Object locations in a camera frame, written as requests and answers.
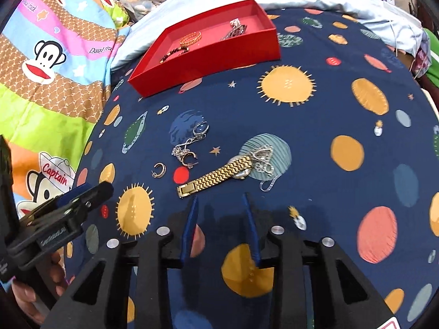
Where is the person's left hand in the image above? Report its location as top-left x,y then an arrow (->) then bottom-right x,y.
12,251 -> 68,325

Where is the gold cuff bangle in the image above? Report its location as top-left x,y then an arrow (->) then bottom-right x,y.
179,31 -> 202,48

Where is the colourful monkey cartoon blanket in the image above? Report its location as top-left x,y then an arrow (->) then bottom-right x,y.
0,0 -> 133,292

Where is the navy space print sheet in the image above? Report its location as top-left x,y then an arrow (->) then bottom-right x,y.
66,8 -> 438,328

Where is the red jewelry tray box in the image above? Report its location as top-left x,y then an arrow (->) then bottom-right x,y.
128,0 -> 280,97

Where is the dark wooden bead bracelet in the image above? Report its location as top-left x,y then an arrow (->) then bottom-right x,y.
159,44 -> 191,65

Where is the silver metal watch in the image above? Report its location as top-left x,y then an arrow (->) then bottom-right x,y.
223,25 -> 247,40

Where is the gold hoop earring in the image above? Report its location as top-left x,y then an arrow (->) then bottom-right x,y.
179,150 -> 198,169
151,162 -> 167,179

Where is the gold metal watch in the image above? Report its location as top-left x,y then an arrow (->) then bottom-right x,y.
176,155 -> 253,199

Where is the green cloth item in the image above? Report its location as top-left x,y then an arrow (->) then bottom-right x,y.
424,28 -> 439,88

